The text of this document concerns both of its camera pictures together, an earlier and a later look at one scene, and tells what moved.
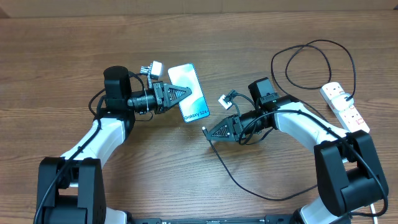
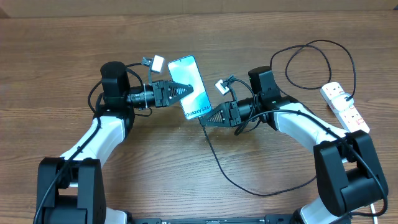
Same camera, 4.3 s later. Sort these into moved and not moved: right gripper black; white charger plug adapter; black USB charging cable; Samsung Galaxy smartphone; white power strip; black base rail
Moved: right gripper black; black USB charging cable; Samsung Galaxy smartphone
Not moved: white power strip; white charger plug adapter; black base rail
